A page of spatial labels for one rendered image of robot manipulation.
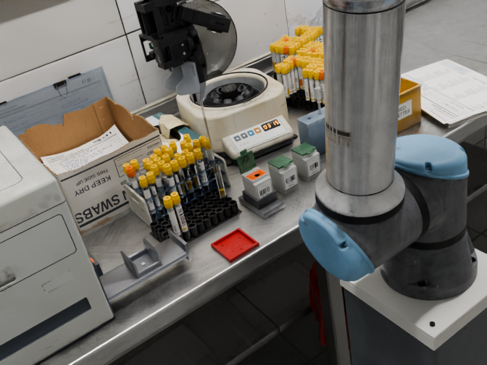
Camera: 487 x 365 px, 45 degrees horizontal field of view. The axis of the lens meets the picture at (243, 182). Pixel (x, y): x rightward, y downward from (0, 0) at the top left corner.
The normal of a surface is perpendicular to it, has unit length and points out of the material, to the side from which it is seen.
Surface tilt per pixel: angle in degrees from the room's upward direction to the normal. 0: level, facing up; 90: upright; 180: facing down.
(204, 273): 0
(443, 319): 1
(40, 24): 90
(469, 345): 90
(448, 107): 1
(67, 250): 90
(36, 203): 89
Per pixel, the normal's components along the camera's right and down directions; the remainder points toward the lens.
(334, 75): -0.77, 0.46
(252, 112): 0.44, 0.42
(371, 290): -0.19, -0.83
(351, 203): -0.30, -0.12
